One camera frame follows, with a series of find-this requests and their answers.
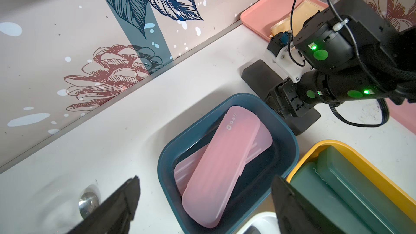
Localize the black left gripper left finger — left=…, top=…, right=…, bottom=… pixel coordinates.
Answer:
left=70, top=176, right=140, bottom=234

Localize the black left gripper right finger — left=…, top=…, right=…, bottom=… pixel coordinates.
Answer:
left=271, top=175, right=344, bottom=234

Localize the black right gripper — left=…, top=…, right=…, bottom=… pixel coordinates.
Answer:
left=265, top=78, right=320, bottom=118

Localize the black pencil case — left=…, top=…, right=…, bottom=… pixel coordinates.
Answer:
left=242, top=60, right=321, bottom=136

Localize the green pencil case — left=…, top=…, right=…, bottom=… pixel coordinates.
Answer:
left=290, top=162, right=373, bottom=234
left=317, top=146, right=416, bottom=234

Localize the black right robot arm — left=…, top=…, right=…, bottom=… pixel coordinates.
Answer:
left=265, top=0, right=416, bottom=117

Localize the white storage box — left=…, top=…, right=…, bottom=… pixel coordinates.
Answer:
left=237, top=212, right=281, bottom=234

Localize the dark teal storage box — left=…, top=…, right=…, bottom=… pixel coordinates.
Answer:
left=157, top=93, right=299, bottom=234

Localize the yellow storage box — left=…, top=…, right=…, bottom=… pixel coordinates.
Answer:
left=286, top=140, right=416, bottom=222

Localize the tan cloth mat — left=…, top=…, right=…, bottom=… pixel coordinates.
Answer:
left=269, top=0, right=326, bottom=38

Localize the pink tray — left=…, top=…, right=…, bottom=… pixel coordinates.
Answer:
left=240, top=0, right=328, bottom=41

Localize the metal spoon white handle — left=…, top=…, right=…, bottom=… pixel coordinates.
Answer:
left=78, top=191, right=100, bottom=219

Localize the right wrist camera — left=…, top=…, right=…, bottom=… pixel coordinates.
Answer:
left=265, top=32, right=314, bottom=83

